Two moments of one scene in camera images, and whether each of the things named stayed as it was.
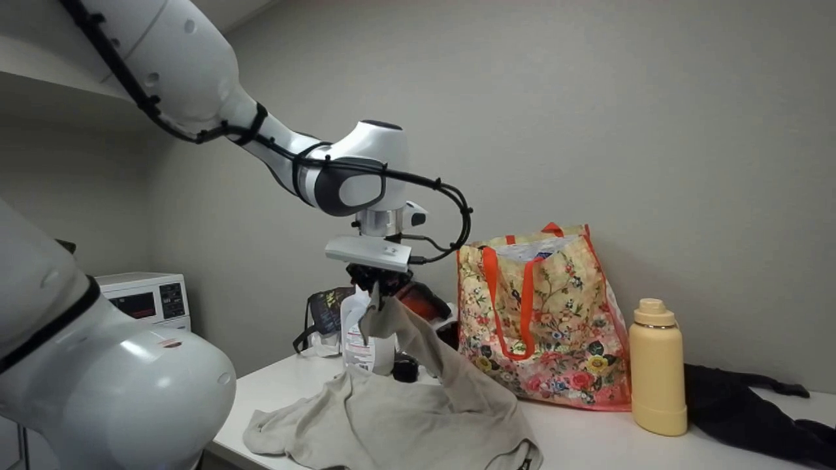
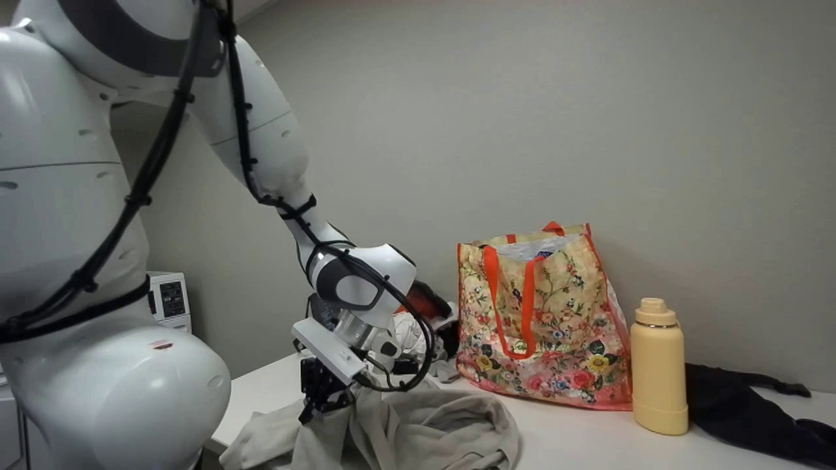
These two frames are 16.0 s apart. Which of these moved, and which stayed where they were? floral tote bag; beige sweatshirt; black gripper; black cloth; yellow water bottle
Moved: black gripper; beige sweatshirt
Stayed: yellow water bottle; black cloth; floral tote bag
